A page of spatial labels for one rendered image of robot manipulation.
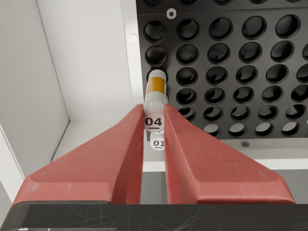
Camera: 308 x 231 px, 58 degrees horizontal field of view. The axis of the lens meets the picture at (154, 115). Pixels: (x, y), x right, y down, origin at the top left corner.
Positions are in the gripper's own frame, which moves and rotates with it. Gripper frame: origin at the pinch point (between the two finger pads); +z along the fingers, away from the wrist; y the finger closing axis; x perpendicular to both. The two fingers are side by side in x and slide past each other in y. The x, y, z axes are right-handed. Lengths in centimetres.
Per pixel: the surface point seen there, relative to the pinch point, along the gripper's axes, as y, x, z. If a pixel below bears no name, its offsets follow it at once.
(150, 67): 0.2, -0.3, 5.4
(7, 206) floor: 89, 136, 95
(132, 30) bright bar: 1.6, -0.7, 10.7
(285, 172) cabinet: -25.3, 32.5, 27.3
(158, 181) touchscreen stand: -2, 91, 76
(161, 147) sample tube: -0.5, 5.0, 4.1
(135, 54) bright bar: 1.4, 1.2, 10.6
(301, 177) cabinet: -25.0, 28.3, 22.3
